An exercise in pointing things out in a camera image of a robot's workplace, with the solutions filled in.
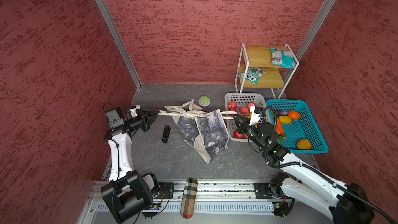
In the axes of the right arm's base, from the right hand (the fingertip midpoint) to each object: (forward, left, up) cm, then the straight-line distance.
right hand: (233, 117), depth 76 cm
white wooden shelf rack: (+37, -36, -8) cm, 52 cm away
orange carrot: (+4, -32, -21) cm, 39 cm away
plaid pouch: (-32, +23, -18) cm, 44 cm away
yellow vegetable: (+9, -37, -19) cm, 43 cm away
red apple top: (+22, -17, -18) cm, 33 cm away
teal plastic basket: (+4, -45, -24) cm, 51 cm away
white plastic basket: (+24, -12, -20) cm, 34 cm away
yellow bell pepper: (-8, -41, -18) cm, 46 cm away
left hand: (+2, +38, +2) cm, 38 cm away
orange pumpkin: (+11, -44, -18) cm, 49 cm away
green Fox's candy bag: (+36, -20, -4) cm, 41 cm away
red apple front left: (-1, -5, -19) cm, 19 cm away
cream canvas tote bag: (-6, +14, -3) cm, 16 cm away
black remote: (+3, +38, -20) cm, 43 cm away
